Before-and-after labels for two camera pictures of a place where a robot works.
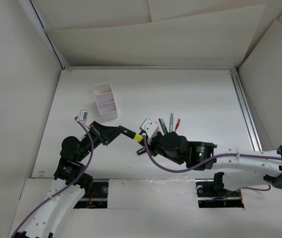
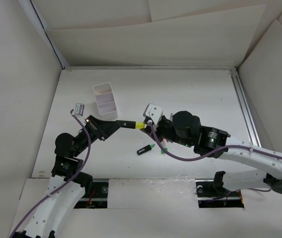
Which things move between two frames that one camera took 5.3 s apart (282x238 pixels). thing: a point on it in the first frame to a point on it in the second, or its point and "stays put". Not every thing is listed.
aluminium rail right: x=252 y=132 stays put
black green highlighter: x=141 y=151 stays put
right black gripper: x=150 y=146 to x=148 y=130
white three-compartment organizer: x=105 y=99 stays put
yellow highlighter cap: x=138 y=137 to x=140 y=125
